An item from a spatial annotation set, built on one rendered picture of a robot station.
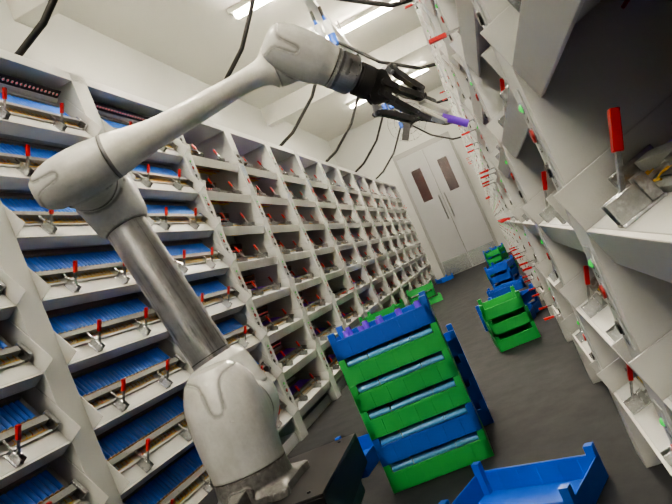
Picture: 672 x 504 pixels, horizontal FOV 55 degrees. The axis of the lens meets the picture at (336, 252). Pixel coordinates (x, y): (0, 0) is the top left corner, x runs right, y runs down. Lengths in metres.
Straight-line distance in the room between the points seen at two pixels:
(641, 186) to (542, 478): 1.12
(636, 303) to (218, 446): 0.83
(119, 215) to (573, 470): 1.16
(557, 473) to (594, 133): 1.00
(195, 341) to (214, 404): 0.26
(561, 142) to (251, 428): 0.82
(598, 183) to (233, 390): 0.82
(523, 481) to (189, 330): 0.84
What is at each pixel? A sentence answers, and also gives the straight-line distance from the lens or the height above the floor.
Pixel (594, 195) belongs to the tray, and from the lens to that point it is 0.72.
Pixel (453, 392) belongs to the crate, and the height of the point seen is 0.20.
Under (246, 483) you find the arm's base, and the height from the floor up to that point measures 0.33.
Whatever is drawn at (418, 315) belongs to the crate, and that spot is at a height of 0.43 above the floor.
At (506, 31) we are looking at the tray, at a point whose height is 0.78.
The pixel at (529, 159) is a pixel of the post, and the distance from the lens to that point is 1.42.
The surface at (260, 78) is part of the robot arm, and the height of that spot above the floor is 1.11.
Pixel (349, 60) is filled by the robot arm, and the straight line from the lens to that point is 1.44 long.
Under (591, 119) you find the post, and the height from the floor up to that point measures 0.65.
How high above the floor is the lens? 0.60
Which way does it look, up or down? 3 degrees up
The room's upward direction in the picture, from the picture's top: 23 degrees counter-clockwise
